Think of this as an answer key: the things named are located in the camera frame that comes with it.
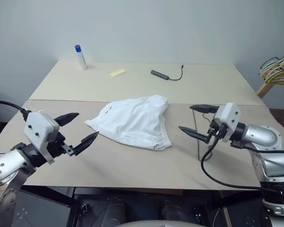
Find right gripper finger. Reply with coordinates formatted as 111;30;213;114
189;105;220;114
178;126;210;143

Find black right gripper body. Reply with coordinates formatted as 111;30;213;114
204;121;228;145

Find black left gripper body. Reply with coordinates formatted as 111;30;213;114
45;131;75;162

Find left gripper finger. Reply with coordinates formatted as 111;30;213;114
53;113;80;126
72;131;100;156

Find white garment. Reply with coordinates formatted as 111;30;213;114
84;94;173;151

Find white tube with blue cap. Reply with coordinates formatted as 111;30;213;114
74;44;89;71

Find black panel under table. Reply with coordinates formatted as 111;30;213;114
13;188;73;227

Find wooden stand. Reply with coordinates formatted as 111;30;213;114
255;81;279;99

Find small yellow block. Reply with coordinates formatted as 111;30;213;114
108;68;126;77

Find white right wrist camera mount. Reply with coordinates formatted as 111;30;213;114
213;102;240;143

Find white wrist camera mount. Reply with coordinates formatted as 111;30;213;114
23;112;61;165
213;102;240;143

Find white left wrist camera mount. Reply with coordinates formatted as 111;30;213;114
23;112;61;165

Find grey USB hub with cable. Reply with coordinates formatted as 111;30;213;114
150;64;186;81

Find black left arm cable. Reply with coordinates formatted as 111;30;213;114
0;100;31;122

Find bundle of coloured wire hangers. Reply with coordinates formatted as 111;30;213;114
258;50;284;85

